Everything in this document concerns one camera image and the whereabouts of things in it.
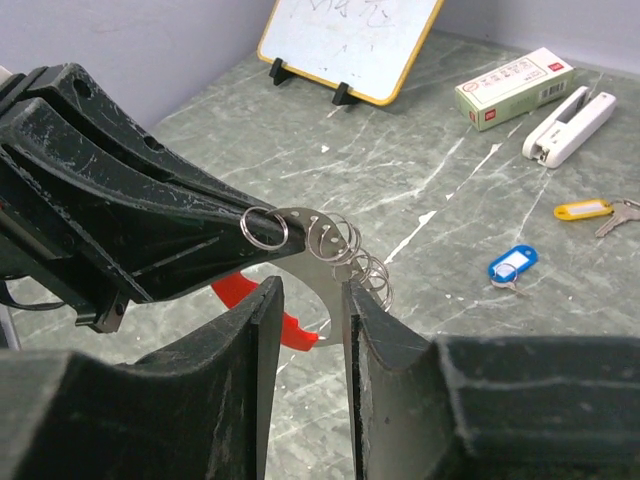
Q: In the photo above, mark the blue key tag with key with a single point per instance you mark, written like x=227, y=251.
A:
x=505, y=270

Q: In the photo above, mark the white stapler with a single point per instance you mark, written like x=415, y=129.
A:
x=568, y=126

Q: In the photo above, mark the white board yellow frame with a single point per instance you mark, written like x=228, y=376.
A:
x=370, y=46

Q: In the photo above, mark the green white staples box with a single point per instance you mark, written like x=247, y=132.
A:
x=515, y=88

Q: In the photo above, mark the metal key organizer red handle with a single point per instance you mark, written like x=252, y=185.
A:
x=333, y=255

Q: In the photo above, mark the yellow key tag with key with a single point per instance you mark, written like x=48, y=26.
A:
x=619, y=212

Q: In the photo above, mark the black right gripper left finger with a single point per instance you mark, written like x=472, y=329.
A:
x=198, y=408

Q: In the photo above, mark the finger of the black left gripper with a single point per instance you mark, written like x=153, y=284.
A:
x=82, y=103
x=99, y=234

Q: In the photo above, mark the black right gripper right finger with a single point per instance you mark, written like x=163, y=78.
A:
x=464, y=407

